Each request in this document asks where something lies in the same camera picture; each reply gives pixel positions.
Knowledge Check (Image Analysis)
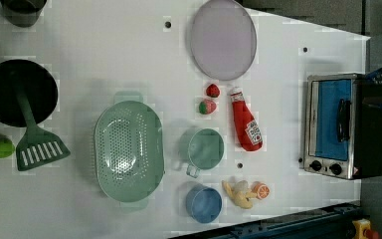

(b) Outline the red ketchup bottle toy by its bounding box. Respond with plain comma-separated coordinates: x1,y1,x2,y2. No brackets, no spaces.
230,87,263,151

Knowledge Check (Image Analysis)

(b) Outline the green oval strainer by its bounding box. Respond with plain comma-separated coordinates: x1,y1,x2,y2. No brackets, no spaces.
94,91,164,211

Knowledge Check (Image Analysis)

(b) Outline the red green strawberry toy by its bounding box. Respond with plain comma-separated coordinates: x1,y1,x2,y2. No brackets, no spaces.
198,99,217,115

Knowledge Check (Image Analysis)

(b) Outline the green mug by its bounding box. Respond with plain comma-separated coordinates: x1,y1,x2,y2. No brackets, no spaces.
179,127,225,178

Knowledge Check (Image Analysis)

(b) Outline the dark red strawberry toy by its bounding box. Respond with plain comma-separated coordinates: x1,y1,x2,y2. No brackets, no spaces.
206,84,221,98

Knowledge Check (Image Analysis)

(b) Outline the grey round plate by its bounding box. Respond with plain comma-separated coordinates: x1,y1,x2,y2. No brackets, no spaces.
190,0,257,81

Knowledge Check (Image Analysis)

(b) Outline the blue cup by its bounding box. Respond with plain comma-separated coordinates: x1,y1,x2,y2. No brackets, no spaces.
186,184,223,224

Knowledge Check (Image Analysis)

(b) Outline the yellow banana toy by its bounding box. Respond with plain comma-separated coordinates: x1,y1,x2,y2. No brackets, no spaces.
222,180,257,209

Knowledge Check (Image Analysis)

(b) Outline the orange slice toy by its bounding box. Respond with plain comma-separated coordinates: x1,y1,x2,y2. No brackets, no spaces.
253,183,270,200

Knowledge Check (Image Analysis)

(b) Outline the silver black toaster oven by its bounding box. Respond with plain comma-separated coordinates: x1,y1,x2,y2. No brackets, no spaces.
303,74,382,180

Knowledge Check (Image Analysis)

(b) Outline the dark green slotted spatula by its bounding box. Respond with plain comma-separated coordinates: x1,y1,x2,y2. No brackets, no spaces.
11,76,71,171

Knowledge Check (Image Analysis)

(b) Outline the green lime toy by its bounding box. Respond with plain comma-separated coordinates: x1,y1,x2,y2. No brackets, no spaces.
0,138,15,158

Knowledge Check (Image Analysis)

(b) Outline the black round pot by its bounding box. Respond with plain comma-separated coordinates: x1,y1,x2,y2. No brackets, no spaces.
0,59,59,127

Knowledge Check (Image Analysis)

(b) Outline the dark grey cup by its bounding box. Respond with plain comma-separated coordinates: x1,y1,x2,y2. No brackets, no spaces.
0,0,48,28

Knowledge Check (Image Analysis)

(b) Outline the blue metal frame rail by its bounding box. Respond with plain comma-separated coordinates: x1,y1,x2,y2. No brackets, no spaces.
170,203,364,239

